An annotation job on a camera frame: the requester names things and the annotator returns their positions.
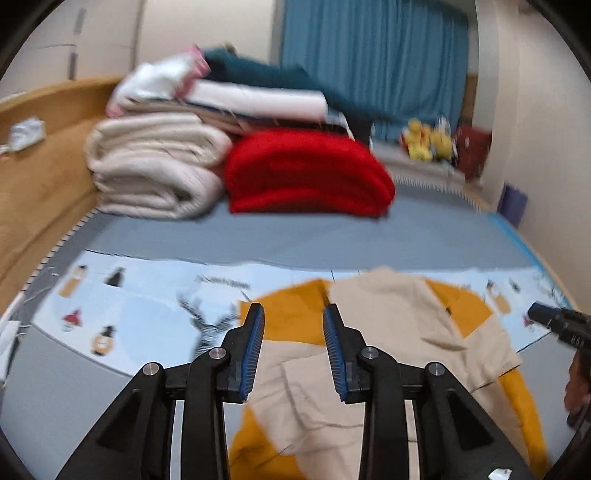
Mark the blue curtain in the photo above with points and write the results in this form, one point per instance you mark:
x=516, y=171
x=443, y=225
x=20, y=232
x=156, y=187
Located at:
x=378, y=60

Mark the white wardrobe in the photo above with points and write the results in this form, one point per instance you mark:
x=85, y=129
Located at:
x=138, y=32

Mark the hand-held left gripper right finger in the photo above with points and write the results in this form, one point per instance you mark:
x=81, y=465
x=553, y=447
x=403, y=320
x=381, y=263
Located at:
x=333, y=350

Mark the person's right hand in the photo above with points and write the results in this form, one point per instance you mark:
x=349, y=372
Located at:
x=575, y=385

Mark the wooden headboard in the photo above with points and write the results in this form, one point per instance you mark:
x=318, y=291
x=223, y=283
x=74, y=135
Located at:
x=46, y=184

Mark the yellow plush toy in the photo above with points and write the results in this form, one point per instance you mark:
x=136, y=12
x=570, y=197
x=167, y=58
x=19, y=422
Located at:
x=442, y=144
x=417, y=141

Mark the pale fluffy folded blanket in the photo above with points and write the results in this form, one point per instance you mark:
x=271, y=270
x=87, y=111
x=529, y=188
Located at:
x=152, y=194

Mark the dark patterned folded cloth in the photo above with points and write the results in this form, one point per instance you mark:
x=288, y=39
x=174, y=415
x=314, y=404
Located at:
x=286, y=123

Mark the light blue printed cloth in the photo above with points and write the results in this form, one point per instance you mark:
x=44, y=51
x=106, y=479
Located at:
x=138, y=300

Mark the cream folded blanket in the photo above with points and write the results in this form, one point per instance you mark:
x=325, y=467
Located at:
x=157, y=141

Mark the dark red bag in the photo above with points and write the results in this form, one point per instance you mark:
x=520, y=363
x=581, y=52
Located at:
x=473, y=152

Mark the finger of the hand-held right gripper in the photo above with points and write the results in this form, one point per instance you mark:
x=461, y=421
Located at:
x=563, y=323

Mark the window sill ledge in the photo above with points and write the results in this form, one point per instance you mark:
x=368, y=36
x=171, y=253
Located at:
x=415, y=168

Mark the cream and mustard hooded jacket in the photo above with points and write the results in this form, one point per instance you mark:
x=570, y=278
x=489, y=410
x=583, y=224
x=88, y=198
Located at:
x=392, y=300

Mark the white tissue pack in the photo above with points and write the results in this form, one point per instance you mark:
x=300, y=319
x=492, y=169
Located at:
x=27, y=134

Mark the grey bed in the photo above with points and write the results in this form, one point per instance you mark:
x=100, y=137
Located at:
x=277, y=235

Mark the white papers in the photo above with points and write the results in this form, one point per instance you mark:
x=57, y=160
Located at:
x=8, y=337

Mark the white folded quilt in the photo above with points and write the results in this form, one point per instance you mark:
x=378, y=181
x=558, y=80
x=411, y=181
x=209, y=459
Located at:
x=258, y=99

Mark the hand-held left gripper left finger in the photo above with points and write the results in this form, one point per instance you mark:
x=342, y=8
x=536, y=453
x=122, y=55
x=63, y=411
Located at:
x=254, y=350

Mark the teal plush shark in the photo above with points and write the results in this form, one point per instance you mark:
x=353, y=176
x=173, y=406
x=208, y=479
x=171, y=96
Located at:
x=268, y=71

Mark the purple paper bag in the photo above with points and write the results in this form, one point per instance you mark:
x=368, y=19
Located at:
x=514, y=205

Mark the white and pink cloth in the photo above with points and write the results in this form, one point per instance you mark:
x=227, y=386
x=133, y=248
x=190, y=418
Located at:
x=147, y=83

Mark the red folded blanket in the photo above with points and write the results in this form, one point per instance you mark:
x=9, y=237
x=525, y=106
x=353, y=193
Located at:
x=304, y=175

